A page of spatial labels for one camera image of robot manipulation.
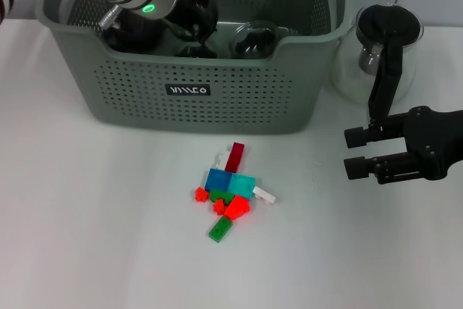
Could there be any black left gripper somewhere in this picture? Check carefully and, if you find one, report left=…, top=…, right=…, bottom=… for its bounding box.
left=164, top=0, right=218, bottom=49

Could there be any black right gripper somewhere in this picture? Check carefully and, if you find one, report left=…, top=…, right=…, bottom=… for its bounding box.
left=343, top=105, right=463, bottom=185

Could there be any glass jar with teal bricks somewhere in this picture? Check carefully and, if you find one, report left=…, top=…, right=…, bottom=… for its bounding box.
left=231, top=20, right=281, bottom=60

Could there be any teal toy brick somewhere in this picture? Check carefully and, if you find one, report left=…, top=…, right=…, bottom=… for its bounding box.
left=228, top=173, right=256, bottom=200

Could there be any grey-green perforated storage bin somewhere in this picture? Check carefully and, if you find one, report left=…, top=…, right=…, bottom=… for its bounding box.
left=35, top=0, right=355, bottom=135

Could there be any black clay teapot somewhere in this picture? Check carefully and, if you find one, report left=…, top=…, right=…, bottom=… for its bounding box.
left=103, top=19, right=163, bottom=53

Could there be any dark red toy brick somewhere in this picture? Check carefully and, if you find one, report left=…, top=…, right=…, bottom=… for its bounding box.
left=224, top=142, right=245, bottom=173

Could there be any blue toy brick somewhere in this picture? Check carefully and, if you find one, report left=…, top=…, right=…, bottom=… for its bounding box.
left=204, top=167, right=232, bottom=192

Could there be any large red toy brick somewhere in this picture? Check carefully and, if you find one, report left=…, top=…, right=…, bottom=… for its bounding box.
left=223, top=195, right=251, bottom=221

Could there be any dark green toy brick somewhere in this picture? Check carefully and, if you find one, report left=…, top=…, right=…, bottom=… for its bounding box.
left=209, top=189, right=235, bottom=204

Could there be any flat green toy brick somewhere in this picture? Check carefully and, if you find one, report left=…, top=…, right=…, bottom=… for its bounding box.
left=208, top=216, right=234, bottom=243

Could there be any glass carafe with black handle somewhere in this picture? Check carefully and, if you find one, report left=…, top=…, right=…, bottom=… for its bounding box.
left=329, top=2, right=425, bottom=122

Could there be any left arm cable with plug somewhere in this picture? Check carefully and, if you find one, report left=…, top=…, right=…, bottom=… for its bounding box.
left=98, top=4, right=124, bottom=30

